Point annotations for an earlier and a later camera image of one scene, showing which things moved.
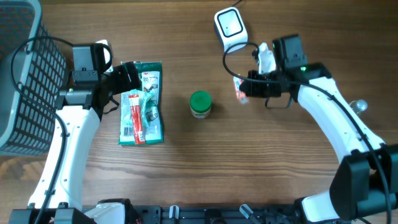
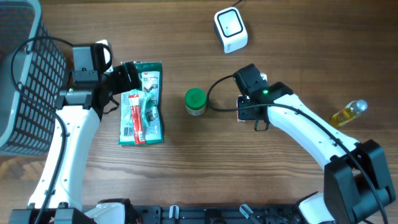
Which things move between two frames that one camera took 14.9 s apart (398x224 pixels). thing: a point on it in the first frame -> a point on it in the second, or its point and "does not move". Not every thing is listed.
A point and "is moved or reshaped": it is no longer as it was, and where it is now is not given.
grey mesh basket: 27,125 does not move
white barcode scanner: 231,28 does not move
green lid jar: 201,102 is moved or reshaped
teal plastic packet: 146,103 does not move
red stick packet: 134,102 does not move
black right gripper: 252,90 -> 244,114
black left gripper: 120,71 does not move
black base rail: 234,214 does not move
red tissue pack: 242,95 -> 238,119
